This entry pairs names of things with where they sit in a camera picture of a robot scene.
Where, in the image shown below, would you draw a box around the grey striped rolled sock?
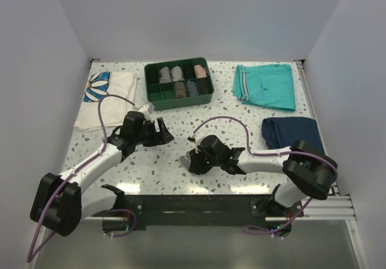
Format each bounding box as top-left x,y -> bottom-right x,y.
159,66 -> 172,83

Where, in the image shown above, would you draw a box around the brown rolled underwear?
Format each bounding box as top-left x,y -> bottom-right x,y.
174,81 -> 187,99

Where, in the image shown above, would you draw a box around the white grey rolled sock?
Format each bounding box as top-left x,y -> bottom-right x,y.
170,66 -> 184,82

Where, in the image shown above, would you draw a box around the pink rolled underwear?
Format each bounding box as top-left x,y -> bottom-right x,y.
194,65 -> 207,78

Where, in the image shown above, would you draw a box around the teal folded shorts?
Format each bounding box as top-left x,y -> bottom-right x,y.
232,64 -> 296,112

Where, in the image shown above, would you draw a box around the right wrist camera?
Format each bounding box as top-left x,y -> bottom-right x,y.
190,134 -> 230,157

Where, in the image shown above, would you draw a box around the navy striped rolled sock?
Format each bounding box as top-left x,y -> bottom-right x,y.
186,80 -> 200,97

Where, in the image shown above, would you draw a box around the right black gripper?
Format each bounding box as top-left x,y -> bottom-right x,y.
189,146 -> 222,176

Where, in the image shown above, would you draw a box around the green compartment organizer tray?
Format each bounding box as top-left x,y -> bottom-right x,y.
144,57 -> 215,111

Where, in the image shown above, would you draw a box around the black rolled underwear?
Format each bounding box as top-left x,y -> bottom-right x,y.
197,78 -> 212,95

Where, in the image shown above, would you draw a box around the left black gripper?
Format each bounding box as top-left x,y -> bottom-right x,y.
133,117 -> 173,147

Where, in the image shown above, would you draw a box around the aluminium frame rail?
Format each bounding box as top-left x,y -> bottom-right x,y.
303,196 -> 356,220

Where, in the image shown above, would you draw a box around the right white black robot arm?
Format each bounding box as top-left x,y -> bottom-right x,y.
180,135 -> 337,217

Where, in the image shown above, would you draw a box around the grey cream underwear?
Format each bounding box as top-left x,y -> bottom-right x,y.
179,156 -> 191,169

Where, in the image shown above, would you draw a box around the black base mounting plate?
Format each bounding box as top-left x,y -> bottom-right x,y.
115,194 -> 304,230

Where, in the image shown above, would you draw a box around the navy folded garment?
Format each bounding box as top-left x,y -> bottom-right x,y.
261,117 -> 324,153

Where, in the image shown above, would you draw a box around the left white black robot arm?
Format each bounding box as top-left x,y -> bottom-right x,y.
30,111 -> 174,236

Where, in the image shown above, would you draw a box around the white daisy print shirt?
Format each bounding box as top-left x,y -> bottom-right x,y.
74,71 -> 138,131

